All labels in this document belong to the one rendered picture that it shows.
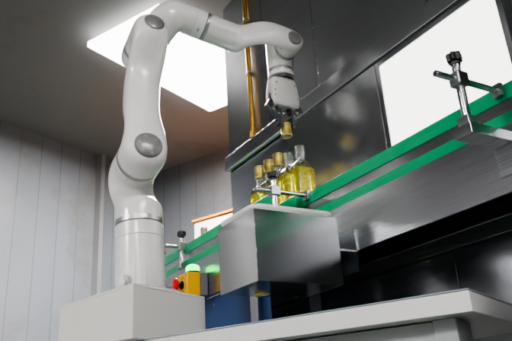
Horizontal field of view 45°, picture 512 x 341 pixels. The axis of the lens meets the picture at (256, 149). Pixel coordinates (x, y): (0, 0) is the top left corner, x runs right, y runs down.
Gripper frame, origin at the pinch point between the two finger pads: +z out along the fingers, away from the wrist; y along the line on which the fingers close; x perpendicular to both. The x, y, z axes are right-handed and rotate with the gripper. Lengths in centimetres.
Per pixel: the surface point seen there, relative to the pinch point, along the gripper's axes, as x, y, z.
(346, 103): 15.8, -11.9, -2.1
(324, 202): 20.5, 4.0, 32.7
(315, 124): -0.6, -11.9, -2.2
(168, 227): -377, -119, -81
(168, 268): -61, 13, 33
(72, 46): -203, 20, -142
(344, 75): 15.8, -12.7, -11.7
